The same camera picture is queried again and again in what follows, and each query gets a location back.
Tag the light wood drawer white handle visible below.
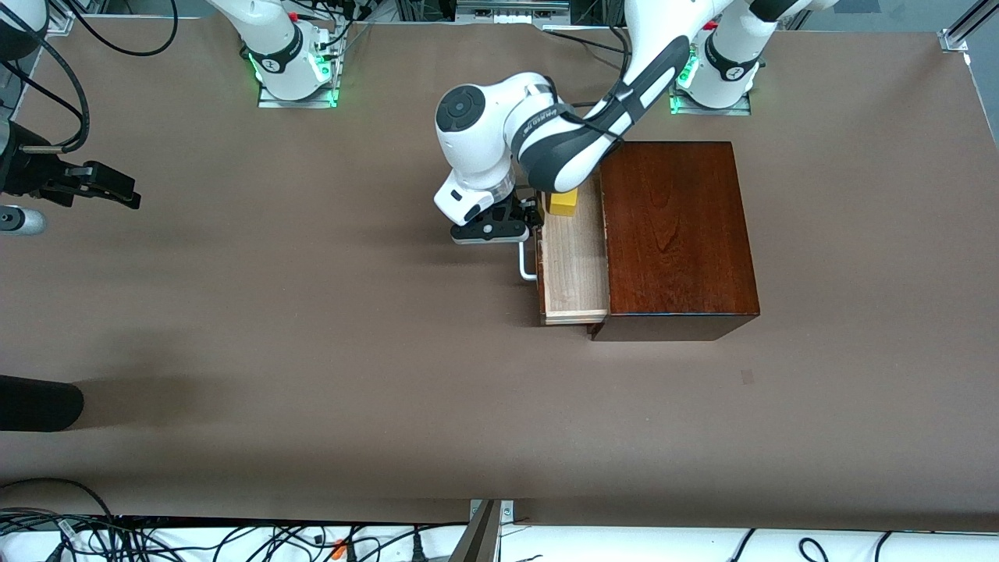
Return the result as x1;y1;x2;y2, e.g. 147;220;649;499
519;178;610;326

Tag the dark brown wooden cabinet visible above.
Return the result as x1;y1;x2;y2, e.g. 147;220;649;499
585;141;760;342

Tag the brown table cover sheet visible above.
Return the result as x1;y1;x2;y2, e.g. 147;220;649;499
0;16;999;526

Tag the grey metal port box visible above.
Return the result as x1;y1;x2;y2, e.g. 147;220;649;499
455;0;571;25

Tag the black ribbed cylinder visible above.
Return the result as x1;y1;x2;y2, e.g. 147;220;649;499
0;375;85;432

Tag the aluminium profile bar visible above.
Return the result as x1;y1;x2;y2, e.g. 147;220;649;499
451;500;502;562

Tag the aluminium corner profile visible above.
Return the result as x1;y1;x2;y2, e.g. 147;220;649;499
939;0;999;54

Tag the looping black right arm cable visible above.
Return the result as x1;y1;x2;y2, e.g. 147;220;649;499
59;0;180;58

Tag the long black base cable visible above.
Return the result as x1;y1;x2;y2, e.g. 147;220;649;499
544;28;630;56

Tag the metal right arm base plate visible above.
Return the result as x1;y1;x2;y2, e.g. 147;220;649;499
258;23;339;109

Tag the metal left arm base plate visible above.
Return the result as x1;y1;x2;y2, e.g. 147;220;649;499
669;74;752;116

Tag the black cable bundle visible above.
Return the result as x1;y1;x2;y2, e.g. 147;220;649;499
297;0;377;49

